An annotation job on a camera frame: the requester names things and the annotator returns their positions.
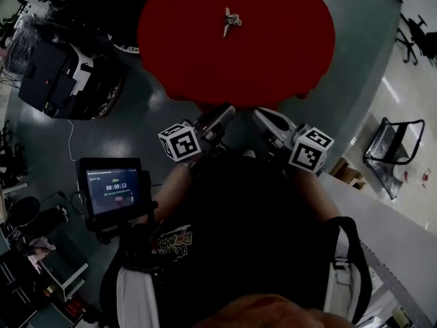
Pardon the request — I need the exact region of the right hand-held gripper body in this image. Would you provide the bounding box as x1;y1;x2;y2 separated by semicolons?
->
261;123;335;174

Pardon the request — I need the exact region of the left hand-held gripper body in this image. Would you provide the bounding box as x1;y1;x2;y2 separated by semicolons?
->
157;117;227;163

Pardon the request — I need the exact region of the small beige toy object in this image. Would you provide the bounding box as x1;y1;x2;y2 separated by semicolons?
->
221;7;244;39

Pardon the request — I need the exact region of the person's right forearm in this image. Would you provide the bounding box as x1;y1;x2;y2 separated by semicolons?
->
290;166;342;222

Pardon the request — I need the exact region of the person's left forearm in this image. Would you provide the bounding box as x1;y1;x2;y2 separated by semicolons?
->
137;159;204;226

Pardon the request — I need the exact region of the small red floor object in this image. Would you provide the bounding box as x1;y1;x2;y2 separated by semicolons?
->
403;168;433;188

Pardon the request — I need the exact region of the brown cardboard box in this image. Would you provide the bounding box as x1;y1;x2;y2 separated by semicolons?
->
328;156;368;191

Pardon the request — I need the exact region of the red round table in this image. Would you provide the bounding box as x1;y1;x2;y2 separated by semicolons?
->
136;0;336;111

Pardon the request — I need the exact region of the black monitor screen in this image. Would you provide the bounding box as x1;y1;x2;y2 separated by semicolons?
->
75;157;160;234

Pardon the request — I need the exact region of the person's black printed shirt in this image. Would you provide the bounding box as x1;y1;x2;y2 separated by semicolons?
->
148;148;342;320

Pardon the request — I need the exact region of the grey partition desk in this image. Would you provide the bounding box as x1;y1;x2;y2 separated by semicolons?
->
316;172;437;328

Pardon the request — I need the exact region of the black wheeled machine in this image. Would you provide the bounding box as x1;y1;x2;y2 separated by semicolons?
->
17;39;124;121

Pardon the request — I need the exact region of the black swivel office chair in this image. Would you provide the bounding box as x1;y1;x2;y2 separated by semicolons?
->
395;13;437;66

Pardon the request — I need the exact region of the round black stool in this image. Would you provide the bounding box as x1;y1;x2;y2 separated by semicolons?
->
5;196;42;228

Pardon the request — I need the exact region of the plastic wrapped bundle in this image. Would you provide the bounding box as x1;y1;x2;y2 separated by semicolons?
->
5;13;63;75

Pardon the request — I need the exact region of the grey metal cabinet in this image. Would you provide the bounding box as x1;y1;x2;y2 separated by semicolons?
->
0;227;90;328

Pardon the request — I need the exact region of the black mesh frame chair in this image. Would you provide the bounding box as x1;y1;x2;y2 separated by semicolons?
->
362;116;426;201

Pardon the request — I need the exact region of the white floor cable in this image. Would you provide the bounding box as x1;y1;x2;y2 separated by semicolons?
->
67;119;79;162

